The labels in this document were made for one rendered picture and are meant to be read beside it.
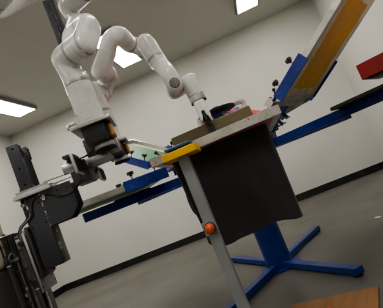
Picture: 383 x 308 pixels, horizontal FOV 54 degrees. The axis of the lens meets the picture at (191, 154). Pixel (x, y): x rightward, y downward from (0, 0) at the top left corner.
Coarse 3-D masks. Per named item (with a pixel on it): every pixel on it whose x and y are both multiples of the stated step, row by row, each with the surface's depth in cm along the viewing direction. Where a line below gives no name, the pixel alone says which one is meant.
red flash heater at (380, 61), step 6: (378, 54) 205; (366, 60) 209; (372, 60) 207; (378, 60) 205; (360, 66) 211; (366, 66) 209; (372, 66) 207; (378, 66) 205; (360, 72) 211; (366, 72) 210; (372, 72) 208; (378, 72) 206; (366, 78) 212; (372, 78) 225; (378, 78) 240
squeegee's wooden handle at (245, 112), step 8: (232, 112) 166; (240, 112) 165; (248, 112) 165; (216, 120) 167; (224, 120) 166; (232, 120) 166; (200, 128) 168; (216, 128) 167; (176, 136) 170; (184, 136) 169; (192, 136) 168; (200, 136) 168; (176, 144) 169
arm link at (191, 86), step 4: (184, 76) 168; (188, 76) 168; (192, 76) 168; (184, 80) 168; (188, 80) 168; (192, 80) 168; (196, 80) 169; (184, 84) 169; (188, 84) 168; (192, 84) 167; (196, 84) 168; (184, 88) 170; (188, 88) 168; (192, 88) 167; (196, 88) 167; (200, 88) 169; (184, 92) 172; (188, 92) 168; (192, 92) 167; (196, 92) 167; (172, 96) 170; (180, 96) 173; (188, 96) 169
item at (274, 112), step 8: (264, 112) 152; (272, 112) 151; (280, 112) 151; (240, 120) 153; (248, 120) 153; (256, 120) 152; (264, 120) 154; (272, 120) 168; (224, 128) 154; (232, 128) 154; (240, 128) 153; (272, 128) 212; (208, 136) 155; (216, 136) 155; (224, 136) 154; (200, 144) 156; (208, 144) 158; (152, 160) 159; (160, 160) 158
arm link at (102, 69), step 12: (108, 36) 170; (120, 36) 169; (132, 36) 176; (108, 48) 172; (132, 48) 181; (96, 60) 173; (108, 60) 174; (96, 72) 173; (108, 72) 176; (108, 84) 184
